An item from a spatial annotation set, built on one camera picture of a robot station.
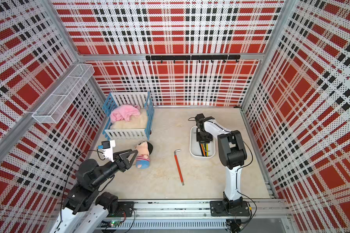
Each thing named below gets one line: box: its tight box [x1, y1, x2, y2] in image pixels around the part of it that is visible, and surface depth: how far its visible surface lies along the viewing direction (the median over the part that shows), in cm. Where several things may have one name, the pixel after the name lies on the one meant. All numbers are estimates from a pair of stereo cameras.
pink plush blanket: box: [109, 104, 141, 123], surface depth 100 cm
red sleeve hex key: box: [174, 149, 185, 186], surface depth 90 cm
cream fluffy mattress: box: [109, 108, 148, 130], surface depth 101 cm
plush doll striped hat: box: [135, 140, 154, 170], surface depth 88 cm
